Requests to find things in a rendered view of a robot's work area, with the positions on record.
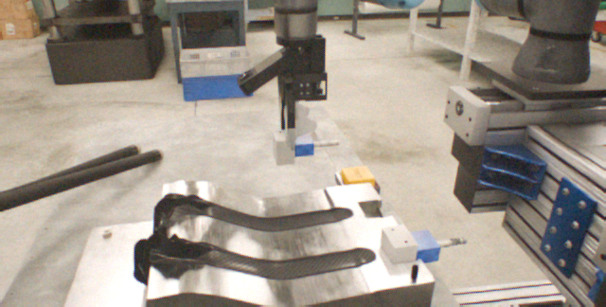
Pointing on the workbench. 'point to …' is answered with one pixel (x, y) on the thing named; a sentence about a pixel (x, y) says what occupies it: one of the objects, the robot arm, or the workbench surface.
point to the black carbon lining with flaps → (174, 251)
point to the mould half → (266, 243)
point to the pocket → (372, 209)
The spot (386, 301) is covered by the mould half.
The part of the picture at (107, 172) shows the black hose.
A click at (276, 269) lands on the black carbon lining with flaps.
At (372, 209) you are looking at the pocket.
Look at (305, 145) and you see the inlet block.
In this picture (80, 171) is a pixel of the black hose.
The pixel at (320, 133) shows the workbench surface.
